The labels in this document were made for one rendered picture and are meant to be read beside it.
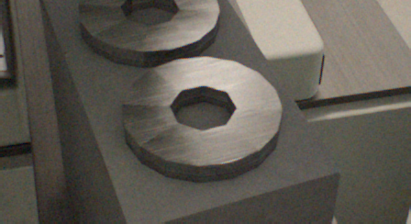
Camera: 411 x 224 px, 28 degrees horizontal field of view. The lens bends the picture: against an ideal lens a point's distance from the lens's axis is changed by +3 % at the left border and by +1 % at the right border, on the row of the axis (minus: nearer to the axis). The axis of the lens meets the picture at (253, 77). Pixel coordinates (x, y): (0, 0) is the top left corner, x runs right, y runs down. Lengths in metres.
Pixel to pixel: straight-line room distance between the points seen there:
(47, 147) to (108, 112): 0.26
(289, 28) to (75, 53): 0.55
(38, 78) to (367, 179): 0.58
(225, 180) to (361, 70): 0.71
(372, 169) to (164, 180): 0.78
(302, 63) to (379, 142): 0.20
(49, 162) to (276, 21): 0.43
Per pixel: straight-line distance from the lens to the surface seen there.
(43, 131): 0.73
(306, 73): 1.02
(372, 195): 1.23
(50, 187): 0.69
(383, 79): 1.12
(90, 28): 0.51
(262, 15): 1.05
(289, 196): 0.44
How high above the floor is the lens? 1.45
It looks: 40 degrees down
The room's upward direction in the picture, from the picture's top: 4 degrees clockwise
